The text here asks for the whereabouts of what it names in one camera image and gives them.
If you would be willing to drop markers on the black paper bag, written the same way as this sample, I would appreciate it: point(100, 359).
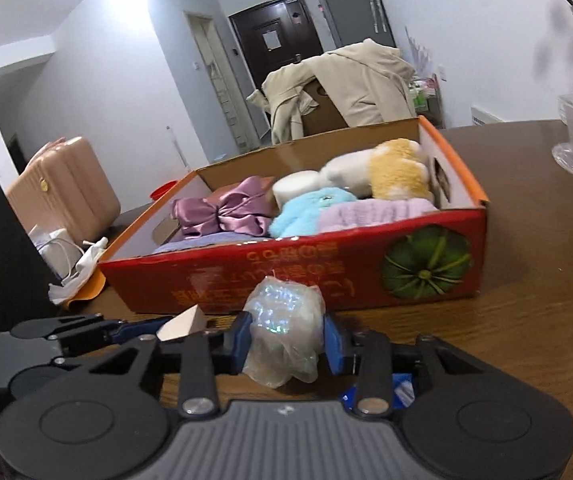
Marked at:
point(24, 275)

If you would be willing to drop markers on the orange black pouch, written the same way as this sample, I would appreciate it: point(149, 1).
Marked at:
point(88, 291)

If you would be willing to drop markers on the lilac fluffy towel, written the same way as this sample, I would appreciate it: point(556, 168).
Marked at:
point(371, 212)

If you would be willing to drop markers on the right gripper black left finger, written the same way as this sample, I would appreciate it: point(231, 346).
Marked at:
point(117, 417)

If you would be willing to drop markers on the red cardboard box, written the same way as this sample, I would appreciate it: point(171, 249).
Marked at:
point(439, 256)

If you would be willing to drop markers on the white foam cylinder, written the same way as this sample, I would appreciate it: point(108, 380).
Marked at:
point(294, 185)

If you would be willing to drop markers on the brown chair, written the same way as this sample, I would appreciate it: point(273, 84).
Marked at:
point(324, 116)

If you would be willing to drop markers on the beige coat on chair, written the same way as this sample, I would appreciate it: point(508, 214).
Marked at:
point(367, 82)

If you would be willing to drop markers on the grey cabinet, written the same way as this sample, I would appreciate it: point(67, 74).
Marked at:
point(352, 21)

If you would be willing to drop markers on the light blue plush toy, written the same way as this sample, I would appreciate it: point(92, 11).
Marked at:
point(300, 216)

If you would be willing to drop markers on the blue tissue pack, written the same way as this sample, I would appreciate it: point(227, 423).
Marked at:
point(399, 395)

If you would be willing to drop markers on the pink satin bow scrunchie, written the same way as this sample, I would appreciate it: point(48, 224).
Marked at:
point(242, 208)

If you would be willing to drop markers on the purple cushion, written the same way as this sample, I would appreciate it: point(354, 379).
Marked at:
point(220, 238)

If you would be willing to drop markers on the dark entrance door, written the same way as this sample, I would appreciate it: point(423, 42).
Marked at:
point(275, 34)

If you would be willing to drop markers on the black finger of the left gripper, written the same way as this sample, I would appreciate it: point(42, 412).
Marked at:
point(46, 327)
point(96, 336)

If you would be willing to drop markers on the white triangular sponge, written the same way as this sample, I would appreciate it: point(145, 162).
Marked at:
point(188, 322)

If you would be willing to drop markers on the yellow white plush toy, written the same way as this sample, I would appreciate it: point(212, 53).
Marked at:
point(394, 170)

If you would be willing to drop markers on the iridescent ball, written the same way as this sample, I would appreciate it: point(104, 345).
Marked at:
point(287, 332)

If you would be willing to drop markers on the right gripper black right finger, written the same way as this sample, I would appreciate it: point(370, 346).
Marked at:
point(469, 419)

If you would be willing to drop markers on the white cloth and charger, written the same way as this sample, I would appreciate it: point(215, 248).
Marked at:
point(71, 263)

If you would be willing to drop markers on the pink suitcase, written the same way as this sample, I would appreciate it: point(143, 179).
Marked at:
point(65, 187)

